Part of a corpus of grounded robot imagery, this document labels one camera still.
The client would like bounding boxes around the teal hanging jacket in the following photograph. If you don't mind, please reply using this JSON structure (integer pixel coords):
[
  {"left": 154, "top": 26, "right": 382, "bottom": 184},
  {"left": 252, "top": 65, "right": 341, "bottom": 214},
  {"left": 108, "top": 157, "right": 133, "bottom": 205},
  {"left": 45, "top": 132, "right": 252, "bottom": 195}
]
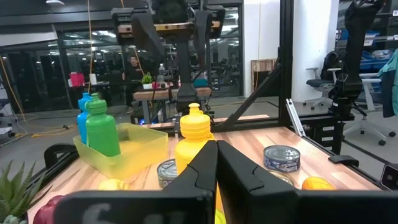
[{"left": 377, "top": 49, "right": 398, "bottom": 118}]

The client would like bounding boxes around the wooden board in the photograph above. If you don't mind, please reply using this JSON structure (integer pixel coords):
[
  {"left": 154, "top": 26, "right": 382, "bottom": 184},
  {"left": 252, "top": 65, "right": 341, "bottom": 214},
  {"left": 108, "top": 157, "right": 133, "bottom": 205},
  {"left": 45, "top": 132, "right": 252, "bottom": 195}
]
[{"left": 251, "top": 58, "right": 278, "bottom": 98}]

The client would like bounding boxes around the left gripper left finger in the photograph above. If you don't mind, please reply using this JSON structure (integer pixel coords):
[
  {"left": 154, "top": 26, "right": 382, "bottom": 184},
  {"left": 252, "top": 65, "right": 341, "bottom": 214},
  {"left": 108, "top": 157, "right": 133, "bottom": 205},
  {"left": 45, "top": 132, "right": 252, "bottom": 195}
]
[{"left": 53, "top": 139, "right": 218, "bottom": 224}]

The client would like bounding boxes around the blue squeeze bottle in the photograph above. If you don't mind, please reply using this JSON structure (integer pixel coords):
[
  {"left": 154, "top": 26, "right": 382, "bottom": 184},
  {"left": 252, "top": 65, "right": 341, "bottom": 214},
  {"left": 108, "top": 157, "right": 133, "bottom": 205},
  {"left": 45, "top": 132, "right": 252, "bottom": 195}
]
[{"left": 76, "top": 91, "right": 94, "bottom": 146}]

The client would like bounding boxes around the black metal station frame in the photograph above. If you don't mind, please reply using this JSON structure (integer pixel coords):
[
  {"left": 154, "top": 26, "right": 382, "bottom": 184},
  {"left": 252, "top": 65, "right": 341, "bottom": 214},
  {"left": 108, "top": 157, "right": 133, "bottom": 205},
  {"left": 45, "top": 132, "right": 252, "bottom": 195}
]
[{"left": 29, "top": 0, "right": 386, "bottom": 191}]

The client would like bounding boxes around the wooden background workbench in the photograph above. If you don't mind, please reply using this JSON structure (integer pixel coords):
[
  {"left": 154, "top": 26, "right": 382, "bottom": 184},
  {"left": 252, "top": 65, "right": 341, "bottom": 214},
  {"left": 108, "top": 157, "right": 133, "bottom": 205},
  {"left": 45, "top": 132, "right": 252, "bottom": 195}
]
[{"left": 132, "top": 86, "right": 213, "bottom": 125}]

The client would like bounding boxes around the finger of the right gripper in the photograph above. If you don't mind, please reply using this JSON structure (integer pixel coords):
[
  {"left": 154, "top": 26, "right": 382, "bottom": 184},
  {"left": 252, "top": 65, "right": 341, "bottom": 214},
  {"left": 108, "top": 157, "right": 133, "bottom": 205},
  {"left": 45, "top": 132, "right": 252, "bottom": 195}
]
[
  {"left": 194, "top": 10, "right": 213, "bottom": 70},
  {"left": 132, "top": 13, "right": 166, "bottom": 62}
]

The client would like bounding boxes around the yellow apple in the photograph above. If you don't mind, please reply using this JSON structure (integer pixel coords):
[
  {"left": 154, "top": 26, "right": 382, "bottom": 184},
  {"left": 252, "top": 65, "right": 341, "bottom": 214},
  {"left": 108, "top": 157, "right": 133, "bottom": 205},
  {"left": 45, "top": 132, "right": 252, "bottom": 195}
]
[{"left": 98, "top": 179, "right": 130, "bottom": 192}]

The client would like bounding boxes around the white office chair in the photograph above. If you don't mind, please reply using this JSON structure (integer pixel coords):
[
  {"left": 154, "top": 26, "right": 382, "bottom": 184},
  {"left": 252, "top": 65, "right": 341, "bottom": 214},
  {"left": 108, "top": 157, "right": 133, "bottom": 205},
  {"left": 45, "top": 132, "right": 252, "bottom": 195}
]
[
  {"left": 341, "top": 73, "right": 397, "bottom": 147},
  {"left": 303, "top": 51, "right": 341, "bottom": 107}
]

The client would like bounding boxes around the person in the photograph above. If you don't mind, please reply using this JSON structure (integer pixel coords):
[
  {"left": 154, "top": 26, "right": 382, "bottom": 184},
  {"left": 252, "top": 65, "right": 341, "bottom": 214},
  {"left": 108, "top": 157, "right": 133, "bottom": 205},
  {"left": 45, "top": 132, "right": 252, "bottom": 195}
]
[{"left": 121, "top": 55, "right": 147, "bottom": 108}]

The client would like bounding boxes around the gold-lid tuna can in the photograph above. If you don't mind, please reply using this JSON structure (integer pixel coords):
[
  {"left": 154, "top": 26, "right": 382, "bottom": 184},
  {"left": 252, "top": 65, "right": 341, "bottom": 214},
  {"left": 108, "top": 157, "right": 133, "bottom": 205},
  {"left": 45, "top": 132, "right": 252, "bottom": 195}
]
[{"left": 269, "top": 169, "right": 295, "bottom": 188}]

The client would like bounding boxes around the yellow translucent plastic bin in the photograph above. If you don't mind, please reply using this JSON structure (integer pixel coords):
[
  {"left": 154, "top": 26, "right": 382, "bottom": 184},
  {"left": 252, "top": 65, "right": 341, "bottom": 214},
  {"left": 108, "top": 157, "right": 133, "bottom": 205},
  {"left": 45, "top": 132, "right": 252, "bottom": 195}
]
[{"left": 73, "top": 122, "right": 170, "bottom": 181}]

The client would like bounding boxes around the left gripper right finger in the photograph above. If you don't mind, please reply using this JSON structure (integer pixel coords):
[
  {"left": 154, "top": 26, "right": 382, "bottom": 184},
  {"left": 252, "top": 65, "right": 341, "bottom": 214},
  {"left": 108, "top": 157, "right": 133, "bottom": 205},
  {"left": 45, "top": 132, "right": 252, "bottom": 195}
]
[{"left": 216, "top": 139, "right": 398, "bottom": 224}]

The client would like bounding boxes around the orange yellow mango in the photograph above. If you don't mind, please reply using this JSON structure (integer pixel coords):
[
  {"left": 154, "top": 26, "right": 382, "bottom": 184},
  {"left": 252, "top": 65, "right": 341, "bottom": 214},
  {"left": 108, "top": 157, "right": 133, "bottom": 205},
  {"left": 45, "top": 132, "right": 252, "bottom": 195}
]
[{"left": 301, "top": 176, "right": 338, "bottom": 192}]

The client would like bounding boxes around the green squeeze bottle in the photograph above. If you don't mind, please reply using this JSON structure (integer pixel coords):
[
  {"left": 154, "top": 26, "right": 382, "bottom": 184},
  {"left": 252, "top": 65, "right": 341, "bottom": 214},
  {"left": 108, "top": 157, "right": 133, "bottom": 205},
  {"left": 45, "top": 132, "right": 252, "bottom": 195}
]
[{"left": 84, "top": 92, "right": 122, "bottom": 157}]

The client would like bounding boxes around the black equipment stand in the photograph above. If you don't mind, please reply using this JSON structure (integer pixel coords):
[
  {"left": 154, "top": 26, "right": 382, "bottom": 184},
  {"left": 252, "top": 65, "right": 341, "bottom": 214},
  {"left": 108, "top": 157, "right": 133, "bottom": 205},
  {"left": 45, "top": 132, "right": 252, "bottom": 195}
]
[{"left": 306, "top": 114, "right": 356, "bottom": 156}]

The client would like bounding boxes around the small plant in white pot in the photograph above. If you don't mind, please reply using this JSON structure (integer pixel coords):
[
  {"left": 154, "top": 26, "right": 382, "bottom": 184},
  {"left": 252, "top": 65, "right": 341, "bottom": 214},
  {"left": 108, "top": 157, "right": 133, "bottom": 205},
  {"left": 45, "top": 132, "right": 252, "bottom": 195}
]
[{"left": 141, "top": 72, "right": 155, "bottom": 90}]

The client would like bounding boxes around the glossy dark red apple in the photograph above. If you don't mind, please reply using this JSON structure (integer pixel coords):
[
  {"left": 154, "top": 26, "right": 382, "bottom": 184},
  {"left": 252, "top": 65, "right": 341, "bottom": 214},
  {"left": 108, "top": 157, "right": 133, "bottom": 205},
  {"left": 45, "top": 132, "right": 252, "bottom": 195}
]
[{"left": 32, "top": 195, "right": 65, "bottom": 224}]

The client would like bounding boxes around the black table-level camera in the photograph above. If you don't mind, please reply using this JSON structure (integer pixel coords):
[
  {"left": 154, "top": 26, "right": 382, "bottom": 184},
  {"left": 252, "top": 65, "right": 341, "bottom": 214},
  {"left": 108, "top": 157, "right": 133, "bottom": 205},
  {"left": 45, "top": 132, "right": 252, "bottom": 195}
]
[{"left": 379, "top": 163, "right": 398, "bottom": 192}]

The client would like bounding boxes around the silver-lid tuna can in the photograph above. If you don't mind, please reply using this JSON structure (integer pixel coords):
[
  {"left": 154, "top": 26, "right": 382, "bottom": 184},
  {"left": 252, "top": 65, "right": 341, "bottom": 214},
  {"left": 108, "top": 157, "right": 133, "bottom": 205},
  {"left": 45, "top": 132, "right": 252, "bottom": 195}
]
[{"left": 156, "top": 158, "right": 179, "bottom": 189}]

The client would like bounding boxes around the red box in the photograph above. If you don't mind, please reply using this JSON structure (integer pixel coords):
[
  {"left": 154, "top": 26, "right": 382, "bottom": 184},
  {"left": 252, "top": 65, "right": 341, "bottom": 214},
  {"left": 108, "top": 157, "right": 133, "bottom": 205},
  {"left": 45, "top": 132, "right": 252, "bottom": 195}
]
[{"left": 70, "top": 73, "right": 86, "bottom": 88}]

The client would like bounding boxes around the yellow floor cable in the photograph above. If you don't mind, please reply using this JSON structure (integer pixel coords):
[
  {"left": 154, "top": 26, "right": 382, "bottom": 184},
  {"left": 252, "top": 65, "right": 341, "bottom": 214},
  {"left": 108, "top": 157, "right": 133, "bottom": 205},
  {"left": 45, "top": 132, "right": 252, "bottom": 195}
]
[{"left": 0, "top": 55, "right": 79, "bottom": 139}]

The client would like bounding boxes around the blue-label tuna can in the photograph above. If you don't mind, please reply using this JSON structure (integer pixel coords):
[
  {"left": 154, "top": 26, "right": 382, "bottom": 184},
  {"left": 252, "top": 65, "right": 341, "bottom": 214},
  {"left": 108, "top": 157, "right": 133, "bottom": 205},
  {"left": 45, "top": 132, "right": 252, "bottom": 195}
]
[{"left": 263, "top": 144, "right": 302, "bottom": 174}]

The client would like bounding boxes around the silver aluminium bar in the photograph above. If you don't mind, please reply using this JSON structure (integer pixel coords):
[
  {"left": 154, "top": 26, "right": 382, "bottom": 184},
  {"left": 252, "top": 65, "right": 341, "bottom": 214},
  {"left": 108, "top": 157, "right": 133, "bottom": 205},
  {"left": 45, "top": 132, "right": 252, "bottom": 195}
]
[{"left": 285, "top": 98, "right": 307, "bottom": 138}]

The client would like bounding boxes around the white building column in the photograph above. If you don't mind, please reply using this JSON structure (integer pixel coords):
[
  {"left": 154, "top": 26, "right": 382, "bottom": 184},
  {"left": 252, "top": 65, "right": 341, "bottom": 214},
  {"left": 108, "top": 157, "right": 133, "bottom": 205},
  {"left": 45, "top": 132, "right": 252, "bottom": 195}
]
[{"left": 292, "top": 0, "right": 340, "bottom": 104}]

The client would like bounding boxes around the yellow squeeze bottle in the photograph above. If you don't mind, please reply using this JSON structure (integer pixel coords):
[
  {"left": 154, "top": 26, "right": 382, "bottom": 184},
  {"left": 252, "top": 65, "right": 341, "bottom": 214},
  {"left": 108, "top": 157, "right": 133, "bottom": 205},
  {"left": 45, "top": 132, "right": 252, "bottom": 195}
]
[{"left": 174, "top": 102, "right": 216, "bottom": 175}]

